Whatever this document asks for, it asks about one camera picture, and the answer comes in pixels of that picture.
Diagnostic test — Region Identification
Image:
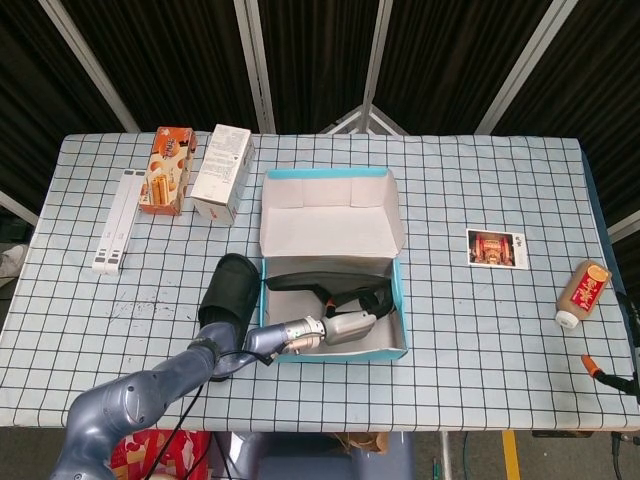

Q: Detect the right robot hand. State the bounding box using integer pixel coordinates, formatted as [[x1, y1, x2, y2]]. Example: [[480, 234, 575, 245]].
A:
[[581, 291, 640, 400]]

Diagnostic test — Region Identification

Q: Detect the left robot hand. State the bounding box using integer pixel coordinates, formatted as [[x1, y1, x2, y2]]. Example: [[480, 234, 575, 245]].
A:
[[319, 288, 396, 347]]

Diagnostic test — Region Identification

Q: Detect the black rubber slipper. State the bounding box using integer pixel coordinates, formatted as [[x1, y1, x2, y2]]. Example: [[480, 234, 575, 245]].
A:
[[198, 253, 262, 384], [266, 269, 396, 321]]

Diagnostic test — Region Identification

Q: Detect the blue cardboard shoe box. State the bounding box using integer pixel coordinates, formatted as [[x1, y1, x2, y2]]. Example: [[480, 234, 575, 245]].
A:
[[258, 167, 409, 364]]

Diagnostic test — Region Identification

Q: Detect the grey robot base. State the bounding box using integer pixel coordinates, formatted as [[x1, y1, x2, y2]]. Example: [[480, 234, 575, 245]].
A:
[[214, 432, 416, 480]]

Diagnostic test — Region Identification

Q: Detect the white carton box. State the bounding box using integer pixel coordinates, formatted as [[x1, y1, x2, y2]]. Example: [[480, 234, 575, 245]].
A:
[[191, 123, 256, 226]]

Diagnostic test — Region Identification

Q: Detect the orange biscuit box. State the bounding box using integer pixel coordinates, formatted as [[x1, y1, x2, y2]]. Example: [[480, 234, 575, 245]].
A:
[[138, 126, 197, 216]]

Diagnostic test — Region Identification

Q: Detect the brown bottle with white cap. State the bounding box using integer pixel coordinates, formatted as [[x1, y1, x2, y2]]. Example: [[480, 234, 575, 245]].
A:
[[555, 259, 613, 329]]

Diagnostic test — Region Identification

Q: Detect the blue checkered tablecloth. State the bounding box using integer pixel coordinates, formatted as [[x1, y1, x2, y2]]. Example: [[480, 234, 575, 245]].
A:
[[0, 130, 640, 434]]

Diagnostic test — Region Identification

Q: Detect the metal table leg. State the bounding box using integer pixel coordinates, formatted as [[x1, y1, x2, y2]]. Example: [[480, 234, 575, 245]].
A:
[[439, 432, 454, 480]]

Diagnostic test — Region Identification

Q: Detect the photo postcard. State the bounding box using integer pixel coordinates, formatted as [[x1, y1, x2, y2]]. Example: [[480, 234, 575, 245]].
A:
[[466, 228, 530, 270]]

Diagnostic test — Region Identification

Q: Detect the red patterned bag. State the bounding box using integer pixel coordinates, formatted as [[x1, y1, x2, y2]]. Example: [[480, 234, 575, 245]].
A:
[[109, 428, 214, 480]]

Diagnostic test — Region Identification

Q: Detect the silver triangular partition foot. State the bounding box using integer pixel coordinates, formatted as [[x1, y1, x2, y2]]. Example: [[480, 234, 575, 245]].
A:
[[319, 104, 411, 136]]

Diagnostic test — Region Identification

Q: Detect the white power strip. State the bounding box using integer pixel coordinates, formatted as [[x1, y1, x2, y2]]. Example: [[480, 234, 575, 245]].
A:
[[91, 168, 147, 275]]

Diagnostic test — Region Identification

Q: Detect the white rounded object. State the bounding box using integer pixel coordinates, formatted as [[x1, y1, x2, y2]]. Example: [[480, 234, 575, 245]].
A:
[[0, 244, 26, 282]]

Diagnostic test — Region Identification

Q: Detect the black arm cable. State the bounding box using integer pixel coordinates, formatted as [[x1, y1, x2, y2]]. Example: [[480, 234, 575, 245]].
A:
[[149, 348, 279, 480]]

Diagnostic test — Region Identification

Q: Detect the silver partition frame post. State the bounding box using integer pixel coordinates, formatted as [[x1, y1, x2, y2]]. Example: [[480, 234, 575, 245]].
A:
[[607, 209, 640, 241], [39, 0, 142, 134], [362, 0, 396, 134], [0, 189, 41, 226], [474, 0, 581, 135], [233, 0, 276, 134]]

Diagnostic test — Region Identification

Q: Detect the green cable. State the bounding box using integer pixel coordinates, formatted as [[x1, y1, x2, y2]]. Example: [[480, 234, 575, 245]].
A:
[[461, 432, 474, 480]]

